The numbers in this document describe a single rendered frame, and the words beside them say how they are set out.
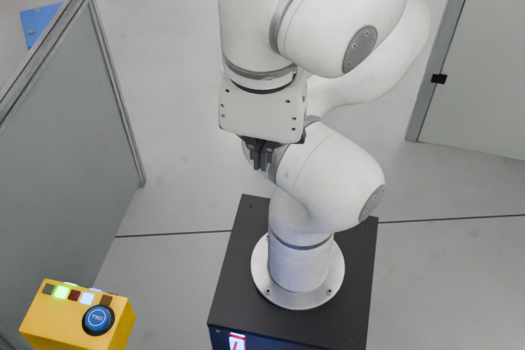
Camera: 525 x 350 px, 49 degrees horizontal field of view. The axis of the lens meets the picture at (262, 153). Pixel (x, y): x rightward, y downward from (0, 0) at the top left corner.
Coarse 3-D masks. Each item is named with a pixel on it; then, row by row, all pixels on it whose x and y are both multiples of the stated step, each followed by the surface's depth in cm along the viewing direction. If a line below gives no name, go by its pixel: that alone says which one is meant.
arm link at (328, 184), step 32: (320, 128) 84; (288, 160) 83; (320, 160) 81; (352, 160) 80; (288, 192) 86; (320, 192) 81; (352, 192) 79; (288, 224) 93; (320, 224) 85; (352, 224) 83
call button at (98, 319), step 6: (90, 312) 97; (96, 312) 97; (102, 312) 97; (108, 312) 97; (90, 318) 96; (96, 318) 96; (102, 318) 96; (108, 318) 96; (90, 324) 96; (96, 324) 96; (102, 324) 96; (108, 324) 97; (96, 330) 96
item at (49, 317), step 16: (80, 288) 101; (32, 304) 99; (48, 304) 99; (64, 304) 99; (80, 304) 99; (96, 304) 99; (112, 304) 99; (128, 304) 100; (32, 320) 97; (48, 320) 97; (64, 320) 97; (80, 320) 97; (112, 320) 97; (128, 320) 102; (32, 336) 96; (48, 336) 95; (64, 336) 95; (80, 336) 95; (96, 336) 95; (112, 336) 96; (128, 336) 103
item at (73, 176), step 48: (96, 48) 177; (48, 96) 155; (96, 96) 183; (0, 144) 138; (48, 144) 160; (96, 144) 190; (0, 192) 141; (48, 192) 165; (96, 192) 197; (0, 240) 145; (48, 240) 170; (96, 240) 205; (0, 288) 150; (0, 336) 154
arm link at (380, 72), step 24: (408, 0) 81; (408, 24) 81; (384, 48) 81; (408, 48) 82; (360, 72) 82; (384, 72) 82; (312, 96) 85; (336, 96) 85; (360, 96) 84; (312, 120) 86; (288, 144) 83
